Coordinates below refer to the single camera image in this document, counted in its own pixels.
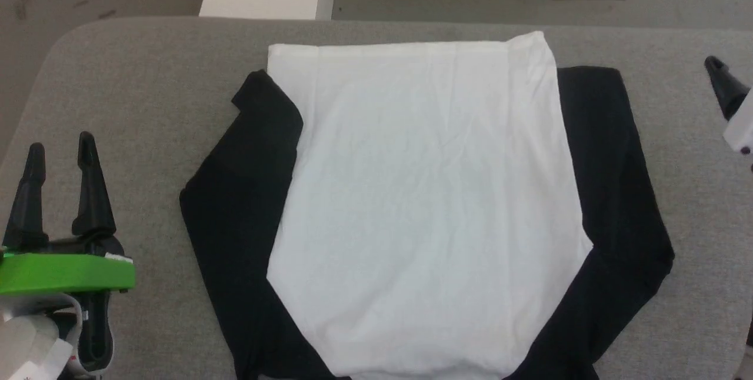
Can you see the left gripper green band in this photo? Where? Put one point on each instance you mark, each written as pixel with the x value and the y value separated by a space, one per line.
pixel 65 271

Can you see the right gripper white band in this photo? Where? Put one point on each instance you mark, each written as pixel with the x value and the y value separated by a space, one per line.
pixel 742 130

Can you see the white and black garment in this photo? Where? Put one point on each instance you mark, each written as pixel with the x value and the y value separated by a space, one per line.
pixel 429 192

